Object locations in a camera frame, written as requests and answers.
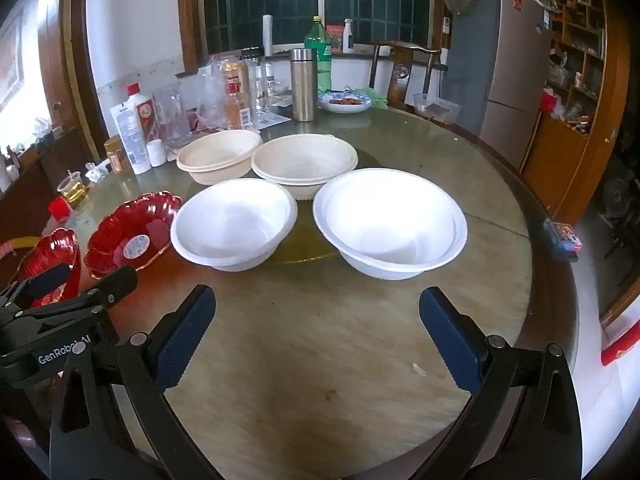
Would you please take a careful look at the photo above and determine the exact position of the clear plastic bag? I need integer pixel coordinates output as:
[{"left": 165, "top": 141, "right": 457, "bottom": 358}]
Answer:
[{"left": 197, "top": 55, "right": 226, "bottom": 128}]

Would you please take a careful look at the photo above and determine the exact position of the clear plastic food container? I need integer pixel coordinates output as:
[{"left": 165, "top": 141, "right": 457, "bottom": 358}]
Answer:
[{"left": 413, "top": 93, "right": 462, "bottom": 126}]

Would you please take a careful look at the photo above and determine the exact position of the peanut butter jar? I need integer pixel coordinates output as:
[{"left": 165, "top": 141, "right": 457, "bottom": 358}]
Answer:
[{"left": 104, "top": 135, "right": 127, "bottom": 175}]

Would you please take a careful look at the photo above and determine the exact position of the stainless steel thermos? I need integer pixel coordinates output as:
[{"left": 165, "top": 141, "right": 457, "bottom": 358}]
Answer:
[{"left": 290, "top": 48, "right": 318, "bottom": 122}]

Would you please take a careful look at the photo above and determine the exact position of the clear glass pitcher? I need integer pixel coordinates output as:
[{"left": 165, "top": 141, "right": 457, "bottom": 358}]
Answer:
[{"left": 152, "top": 85, "right": 193, "bottom": 146}]

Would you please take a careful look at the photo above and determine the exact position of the grey refrigerator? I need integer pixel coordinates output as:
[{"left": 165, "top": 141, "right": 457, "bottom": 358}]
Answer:
[{"left": 442, "top": 0, "right": 551, "bottom": 171}]

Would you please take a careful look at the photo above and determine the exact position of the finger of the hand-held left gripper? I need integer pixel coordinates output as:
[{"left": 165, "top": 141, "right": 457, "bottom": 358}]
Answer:
[
  {"left": 0, "top": 262, "right": 72, "bottom": 312},
  {"left": 15, "top": 265, "right": 139, "bottom": 324}
]

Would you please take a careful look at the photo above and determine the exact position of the small colourful card box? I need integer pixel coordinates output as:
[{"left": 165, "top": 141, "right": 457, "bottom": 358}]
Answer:
[{"left": 544, "top": 219, "right": 583, "bottom": 256}]

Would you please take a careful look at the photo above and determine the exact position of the small red cup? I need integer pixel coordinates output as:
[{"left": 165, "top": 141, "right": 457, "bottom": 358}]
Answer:
[{"left": 47, "top": 197, "right": 73, "bottom": 223}]

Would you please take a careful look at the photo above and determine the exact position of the red box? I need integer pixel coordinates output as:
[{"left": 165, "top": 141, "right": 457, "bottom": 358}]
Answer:
[{"left": 600, "top": 322, "right": 640, "bottom": 367}]

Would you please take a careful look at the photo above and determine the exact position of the window with metal grille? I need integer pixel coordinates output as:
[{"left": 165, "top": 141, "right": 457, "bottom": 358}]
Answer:
[{"left": 202, "top": 0, "right": 431, "bottom": 56}]

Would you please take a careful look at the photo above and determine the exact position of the white bottle with red cap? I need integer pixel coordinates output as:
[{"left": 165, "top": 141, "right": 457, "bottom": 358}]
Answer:
[{"left": 126, "top": 83, "right": 157, "bottom": 143}]

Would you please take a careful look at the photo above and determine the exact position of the plastic cup of tea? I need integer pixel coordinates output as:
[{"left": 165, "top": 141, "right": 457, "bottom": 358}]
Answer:
[{"left": 56, "top": 171, "right": 87, "bottom": 208}]

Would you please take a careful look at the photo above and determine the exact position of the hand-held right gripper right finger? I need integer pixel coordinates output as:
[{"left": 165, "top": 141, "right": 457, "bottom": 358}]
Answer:
[{"left": 419, "top": 287, "right": 583, "bottom": 480}]

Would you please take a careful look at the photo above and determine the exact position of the dark wooden sideboard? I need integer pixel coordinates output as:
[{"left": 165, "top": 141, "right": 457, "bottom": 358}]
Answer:
[{"left": 0, "top": 125, "right": 96, "bottom": 271}]

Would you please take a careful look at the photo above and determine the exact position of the large red scalloped plate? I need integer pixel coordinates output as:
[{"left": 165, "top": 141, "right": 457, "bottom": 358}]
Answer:
[{"left": 84, "top": 191, "right": 184, "bottom": 281}]

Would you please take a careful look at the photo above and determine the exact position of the blue and white plate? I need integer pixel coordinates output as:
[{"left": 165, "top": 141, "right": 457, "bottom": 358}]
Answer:
[{"left": 317, "top": 91, "right": 373, "bottom": 114}]

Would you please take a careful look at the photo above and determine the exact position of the framed wall picture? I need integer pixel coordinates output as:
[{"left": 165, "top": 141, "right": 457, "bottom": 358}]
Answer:
[{"left": 0, "top": 7, "right": 26, "bottom": 111}]

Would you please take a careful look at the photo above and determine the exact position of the green plastic bag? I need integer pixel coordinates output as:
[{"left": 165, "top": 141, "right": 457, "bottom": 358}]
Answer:
[{"left": 352, "top": 87, "right": 390, "bottom": 110}]

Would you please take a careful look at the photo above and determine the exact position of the glass turntable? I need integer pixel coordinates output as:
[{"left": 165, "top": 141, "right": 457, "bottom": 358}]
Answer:
[{"left": 65, "top": 105, "right": 531, "bottom": 266}]

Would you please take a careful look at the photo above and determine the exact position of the beige plastic bowl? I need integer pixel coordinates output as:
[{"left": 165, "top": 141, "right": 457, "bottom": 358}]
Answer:
[
  {"left": 251, "top": 133, "right": 359, "bottom": 201},
  {"left": 176, "top": 129, "right": 264, "bottom": 186}
]

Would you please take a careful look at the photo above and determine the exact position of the white lotion bottle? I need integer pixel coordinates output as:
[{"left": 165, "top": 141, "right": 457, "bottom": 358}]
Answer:
[{"left": 110, "top": 101, "right": 152, "bottom": 175}]

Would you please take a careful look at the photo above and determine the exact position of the wooden chair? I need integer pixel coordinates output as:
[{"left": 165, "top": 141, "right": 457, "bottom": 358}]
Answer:
[{"left": 370, "top": 40, "right": 448, "bottom": 111}]

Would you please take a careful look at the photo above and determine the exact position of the green plastic soda bottle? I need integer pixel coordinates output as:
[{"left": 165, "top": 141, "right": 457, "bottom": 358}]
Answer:
[{"left": 305, "top": 16, "right": 333, "bottom": 93}]

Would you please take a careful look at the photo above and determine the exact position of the wooden shelf cabinet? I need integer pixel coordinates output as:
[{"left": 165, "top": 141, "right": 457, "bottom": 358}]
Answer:
[{"left": 510, "top": 0, "right": 631, "bottom": 226}]

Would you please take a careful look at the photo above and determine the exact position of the white plastic bowl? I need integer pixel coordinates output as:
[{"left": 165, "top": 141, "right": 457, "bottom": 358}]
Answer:
[
  {"left": 313, "top": 167, "right": 469, "bottom": 281},
  {"left": 170, "top": 179, "right": 299, "bottom": 272}
]

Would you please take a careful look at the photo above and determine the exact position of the small red scalloped plate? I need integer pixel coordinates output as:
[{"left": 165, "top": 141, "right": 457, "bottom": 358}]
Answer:
[{"left": 20, "top": 227, "right": 81, "bottom": 308}]

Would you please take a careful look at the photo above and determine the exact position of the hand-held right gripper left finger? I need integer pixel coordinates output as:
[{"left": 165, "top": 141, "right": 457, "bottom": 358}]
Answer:
[{"left": 49, "top": 284, "right": 236, "bottom": 480}]

